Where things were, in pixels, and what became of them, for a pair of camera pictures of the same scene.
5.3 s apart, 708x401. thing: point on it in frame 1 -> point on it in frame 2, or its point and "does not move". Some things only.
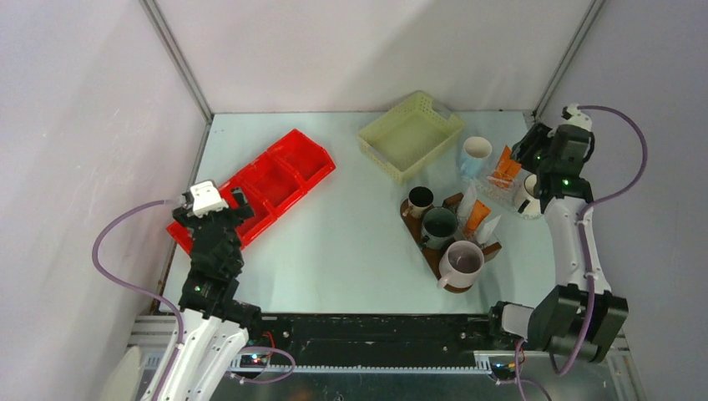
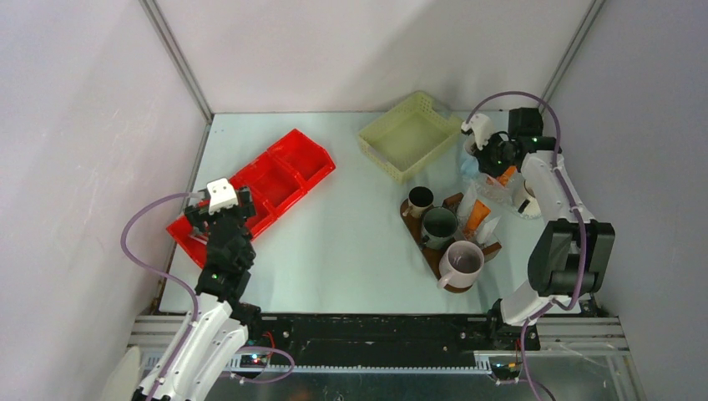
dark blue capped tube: [468, 200] does not move
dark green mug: [439, 227] does not move
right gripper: [538, 135] -> [482, 156]
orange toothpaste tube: [506, 170] does not move
